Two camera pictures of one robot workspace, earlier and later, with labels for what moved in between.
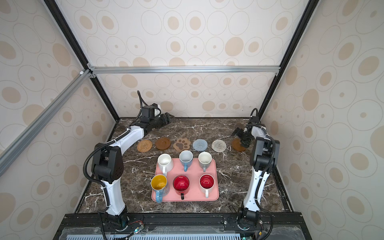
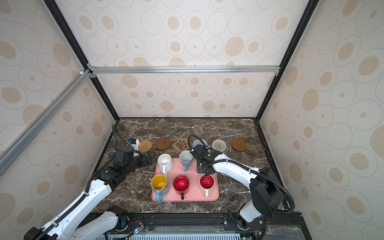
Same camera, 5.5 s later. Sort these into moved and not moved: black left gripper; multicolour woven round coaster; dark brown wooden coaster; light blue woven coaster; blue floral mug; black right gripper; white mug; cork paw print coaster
Moved: black left gripper; black right gripper
Not moved: multicolour woven round coaster; light blue woven coaster; dark brown wooden coaster; white mug; cork paw print coaster; blue floral mug
